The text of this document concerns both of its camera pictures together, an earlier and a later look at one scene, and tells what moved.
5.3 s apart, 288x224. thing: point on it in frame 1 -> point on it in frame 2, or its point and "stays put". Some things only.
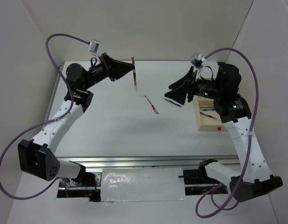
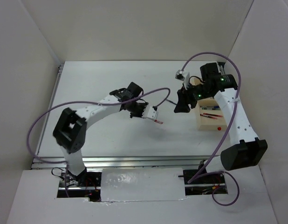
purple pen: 174,103 stays put
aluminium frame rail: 96,162 stays put
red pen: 133,71 -> 212,114
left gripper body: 105,69 -> 137,109
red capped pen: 152,106 -> 158,122
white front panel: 142,184 stays put
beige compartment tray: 207,118 stays put
